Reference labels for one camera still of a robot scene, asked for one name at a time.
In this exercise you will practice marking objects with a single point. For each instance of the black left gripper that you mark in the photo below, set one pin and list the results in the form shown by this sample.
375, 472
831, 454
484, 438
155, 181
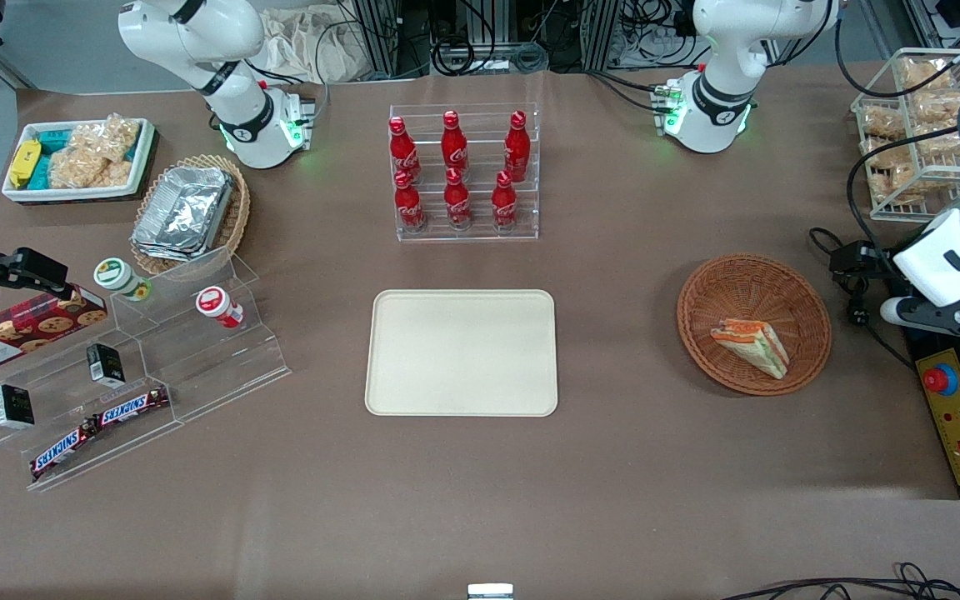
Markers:
884, 263

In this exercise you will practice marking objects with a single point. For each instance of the triangle sandwich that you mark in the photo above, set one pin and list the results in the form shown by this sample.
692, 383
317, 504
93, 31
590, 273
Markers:
759, 343

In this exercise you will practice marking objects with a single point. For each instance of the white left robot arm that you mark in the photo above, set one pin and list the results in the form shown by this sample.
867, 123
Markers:
730, 83

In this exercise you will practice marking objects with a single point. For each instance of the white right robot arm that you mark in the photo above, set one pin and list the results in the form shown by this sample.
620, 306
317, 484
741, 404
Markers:
197, 33

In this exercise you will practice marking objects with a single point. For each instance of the brown round wicker basket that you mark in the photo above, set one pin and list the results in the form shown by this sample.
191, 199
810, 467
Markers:
747, 283

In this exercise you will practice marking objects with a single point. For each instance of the tan oval wicker basket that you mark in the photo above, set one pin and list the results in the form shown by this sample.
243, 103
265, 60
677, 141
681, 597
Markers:
238, 212

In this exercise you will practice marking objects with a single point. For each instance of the beige rectangular tray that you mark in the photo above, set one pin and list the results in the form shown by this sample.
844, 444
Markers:
462, 354

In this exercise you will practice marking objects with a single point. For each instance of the red cookie box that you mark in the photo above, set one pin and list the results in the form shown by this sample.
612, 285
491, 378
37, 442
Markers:
22, 329

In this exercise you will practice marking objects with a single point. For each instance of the green lid cup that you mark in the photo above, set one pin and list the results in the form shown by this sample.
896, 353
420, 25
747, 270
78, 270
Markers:
117, 277

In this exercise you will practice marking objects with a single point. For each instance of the white plastic snack bin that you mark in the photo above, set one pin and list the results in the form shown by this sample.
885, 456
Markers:
80, 193

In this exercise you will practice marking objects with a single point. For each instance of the black power adapter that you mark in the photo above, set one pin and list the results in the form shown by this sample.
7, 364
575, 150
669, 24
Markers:
853, 257

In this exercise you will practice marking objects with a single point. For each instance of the teal snack packet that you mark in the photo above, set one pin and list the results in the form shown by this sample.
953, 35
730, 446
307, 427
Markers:
41, 172
53, 140

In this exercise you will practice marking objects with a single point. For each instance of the yellow snack packet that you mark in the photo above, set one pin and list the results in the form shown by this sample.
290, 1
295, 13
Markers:
24, 163

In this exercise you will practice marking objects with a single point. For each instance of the small black box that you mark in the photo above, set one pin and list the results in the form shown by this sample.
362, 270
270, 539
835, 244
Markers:
13, 407
105, 365

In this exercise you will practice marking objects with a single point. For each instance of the clear bag rice crackers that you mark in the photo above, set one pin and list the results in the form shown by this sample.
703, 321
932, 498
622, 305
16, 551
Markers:
97, 154

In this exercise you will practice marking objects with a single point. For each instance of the stacked aluminium foil trays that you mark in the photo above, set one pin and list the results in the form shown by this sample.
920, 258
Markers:
184, 212

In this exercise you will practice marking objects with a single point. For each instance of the bagged fried snack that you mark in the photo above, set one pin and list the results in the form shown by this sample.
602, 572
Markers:
938, 108
882, 122
926, 73
892, 171

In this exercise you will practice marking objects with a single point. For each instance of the snickers chocolate bar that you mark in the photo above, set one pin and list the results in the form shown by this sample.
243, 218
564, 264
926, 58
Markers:
63, 450
132, 407

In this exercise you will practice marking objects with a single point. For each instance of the red lid cup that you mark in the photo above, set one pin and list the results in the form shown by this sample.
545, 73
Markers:
215, 303

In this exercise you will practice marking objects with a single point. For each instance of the clear acrylic step display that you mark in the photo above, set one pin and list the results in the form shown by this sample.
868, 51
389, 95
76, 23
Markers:
197, 367

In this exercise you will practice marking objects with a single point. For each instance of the cream cloth bag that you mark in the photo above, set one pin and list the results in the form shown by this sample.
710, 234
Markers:
305, 46

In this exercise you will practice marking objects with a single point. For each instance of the red cola bottle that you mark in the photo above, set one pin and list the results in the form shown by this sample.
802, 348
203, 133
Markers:
457, 202
403, 152
504, 203
454, 143
517, 147
409, 206

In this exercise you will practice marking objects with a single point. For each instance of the clear acrylic bottle rack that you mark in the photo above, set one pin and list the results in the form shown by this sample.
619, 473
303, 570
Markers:
480, 233

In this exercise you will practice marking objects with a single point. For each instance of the aluminium frame post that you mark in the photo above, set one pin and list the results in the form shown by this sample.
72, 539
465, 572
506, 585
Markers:
380, 37

